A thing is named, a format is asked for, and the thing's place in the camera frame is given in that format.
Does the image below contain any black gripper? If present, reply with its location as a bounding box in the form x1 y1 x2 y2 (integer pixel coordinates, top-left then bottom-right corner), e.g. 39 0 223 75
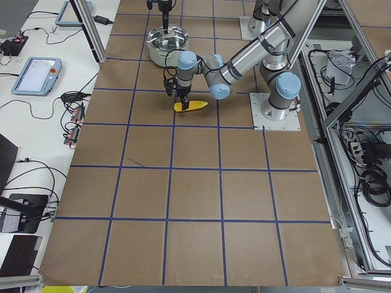
146 0 176 34
163 76 192 110

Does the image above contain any yellow corn cob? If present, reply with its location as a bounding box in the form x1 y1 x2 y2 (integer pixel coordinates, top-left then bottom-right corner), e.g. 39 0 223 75
174 100 208 112

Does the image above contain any glass pot lid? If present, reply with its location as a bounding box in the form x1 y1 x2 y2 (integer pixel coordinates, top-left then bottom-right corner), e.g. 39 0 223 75
147 24 189 52

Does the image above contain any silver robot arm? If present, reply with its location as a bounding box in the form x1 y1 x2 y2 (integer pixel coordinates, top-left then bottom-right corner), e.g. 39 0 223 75
164 1 318 112
146 0 270 35

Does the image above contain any pale green cooking pot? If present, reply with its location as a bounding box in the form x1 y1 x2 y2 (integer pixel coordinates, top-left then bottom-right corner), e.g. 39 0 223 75
147 26 190 68

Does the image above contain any black laptop power brick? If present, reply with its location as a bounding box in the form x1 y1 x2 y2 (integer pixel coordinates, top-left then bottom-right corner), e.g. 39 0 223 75
93 15 114 25

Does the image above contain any far blue teach pendant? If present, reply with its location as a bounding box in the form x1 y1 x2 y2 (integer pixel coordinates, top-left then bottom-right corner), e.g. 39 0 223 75
55 1 80 27

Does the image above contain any blue teach pendant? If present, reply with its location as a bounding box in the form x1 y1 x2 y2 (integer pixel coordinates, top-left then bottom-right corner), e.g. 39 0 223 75
11 57 62 96
55 1 80 27

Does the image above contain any near blue teach pendant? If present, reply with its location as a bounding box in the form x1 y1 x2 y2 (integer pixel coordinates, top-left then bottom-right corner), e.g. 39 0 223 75
11 57 62 96

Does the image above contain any aluminium frame post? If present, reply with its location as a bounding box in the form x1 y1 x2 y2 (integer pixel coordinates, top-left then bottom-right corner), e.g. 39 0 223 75
70 0 107 64

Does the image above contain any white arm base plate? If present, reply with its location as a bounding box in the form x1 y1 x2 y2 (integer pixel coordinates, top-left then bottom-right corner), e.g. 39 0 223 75
250 93 301 132
239 16 266 40

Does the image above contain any black cable bundle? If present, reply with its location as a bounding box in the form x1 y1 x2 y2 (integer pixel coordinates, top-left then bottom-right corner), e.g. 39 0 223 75
351 134 391 211

